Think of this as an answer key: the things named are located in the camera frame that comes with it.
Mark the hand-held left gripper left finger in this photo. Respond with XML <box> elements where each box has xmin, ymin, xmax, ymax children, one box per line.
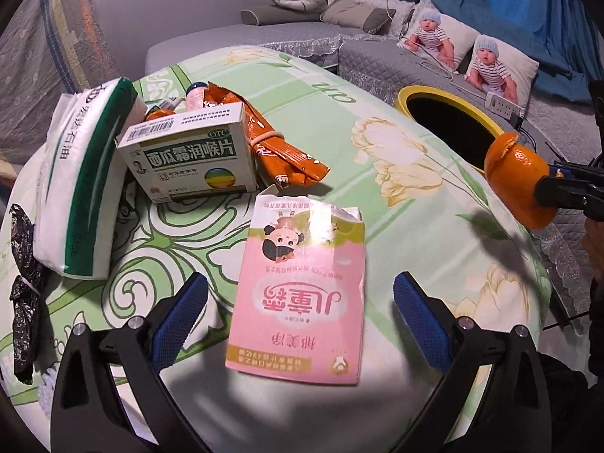
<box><xmin>49</xmin><ymin>271</ymin><xmax>211</xmax><ymax>453</ymax></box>

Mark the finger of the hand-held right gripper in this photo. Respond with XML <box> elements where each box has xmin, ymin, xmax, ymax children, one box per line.
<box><xmin>535</xmin><ymin>176</ymin><xmax>604</xmax><ymax>222</ymax></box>
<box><xmin>548</xmin><ymin>160</ymin><xmax>604</xmax><ymax>184</ymax></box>

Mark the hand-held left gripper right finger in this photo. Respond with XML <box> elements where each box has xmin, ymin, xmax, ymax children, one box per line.
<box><xmin>393</xmin><ymin>271</ymin><xmax>553</xmax><ymax>453</ymax></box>

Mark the pink torn paper packet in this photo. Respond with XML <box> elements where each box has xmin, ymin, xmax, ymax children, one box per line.
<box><xmin>224</xmin><ymin>188</ymin><xmax>367</xmax><ymax>387</ymax></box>

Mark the yellow round bin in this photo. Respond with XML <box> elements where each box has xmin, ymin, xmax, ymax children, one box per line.
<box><xmin>395</xmin><ymin>86</ymin><xmax>521</xmax><ymax>176</ymax></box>

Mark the white power strip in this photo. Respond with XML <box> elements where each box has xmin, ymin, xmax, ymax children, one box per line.
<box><xmin>484</xmin><ymin>93</ymin><xmax>524</xmax><ymax>124</ymax></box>

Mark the green floral tablecloth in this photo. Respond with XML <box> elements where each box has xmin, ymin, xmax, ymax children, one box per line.
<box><xmin>0</xmin><ymin>46</ymin><xmax>554</xmax><ymax>453</ymax></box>

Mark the baby print pillow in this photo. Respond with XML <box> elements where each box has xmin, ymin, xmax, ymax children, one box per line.
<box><xmin>465</xmin><ymin>34</ymin><xmax>540</xmax><ymax>107</ymax></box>
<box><xmin>397</xmin><ymin>7</ymin><xmax>480</xmax><ymax>74</ymax></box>

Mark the black plastic bag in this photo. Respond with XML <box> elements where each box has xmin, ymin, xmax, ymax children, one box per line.
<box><xmin>8</xmin><ymin>203</ymin><xmax>49</xmax><ymax>386</ymax></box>

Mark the white green medicine box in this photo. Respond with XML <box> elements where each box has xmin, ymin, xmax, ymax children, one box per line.
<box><xmin>116</xmin><ymin>101</ymin><xmax>260</xmax><ymax>205</ymax></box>

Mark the blue curtain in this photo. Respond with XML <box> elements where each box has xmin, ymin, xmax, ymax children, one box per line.
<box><xmin>370</xmin><ymin>0</ymin><xmax>602</xmax><ymax>105</ymax></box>

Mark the white green tissue pack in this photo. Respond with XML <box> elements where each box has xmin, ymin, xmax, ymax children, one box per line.
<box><xmin>33</xmin><ymin>77</ymin><xmax>139</xmax><ymax>279</ymax></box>

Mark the bundle of orange sachets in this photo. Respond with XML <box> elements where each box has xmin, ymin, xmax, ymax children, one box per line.
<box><xmin>203</xmin><ymin>82</ymin><xmax>330</xmax><ymax>188</ymax></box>

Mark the beige rubber band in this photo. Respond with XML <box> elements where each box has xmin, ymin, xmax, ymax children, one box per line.
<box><xmin>248</xmin><ymin>129</ymin><xmax>284</xmax><ymax>148</ymax></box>

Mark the small pink white bottle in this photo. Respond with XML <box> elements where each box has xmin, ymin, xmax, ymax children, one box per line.
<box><xmin>184</xmin><ymin>82</ymin><xmax>209</xmax><ymax>113</ymax></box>

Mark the grey beige cushion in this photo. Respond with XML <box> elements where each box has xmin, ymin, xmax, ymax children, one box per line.
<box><xmin>320</xmin><ymin>0</ymin><xmax>398</xmax><ymax>37</ymax></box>

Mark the plastic wrapped striped quilt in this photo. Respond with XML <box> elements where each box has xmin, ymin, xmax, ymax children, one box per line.
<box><xmin>0</xmin><ymin>0</ymin><xmax>120</xmax><ymax>154</ymax></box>

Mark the grey bolster pillow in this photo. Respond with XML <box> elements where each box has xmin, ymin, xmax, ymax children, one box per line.
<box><xmin>241</xmin><ymin>4</ymin><xmax>327</xmax><ymax>27</ymax></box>

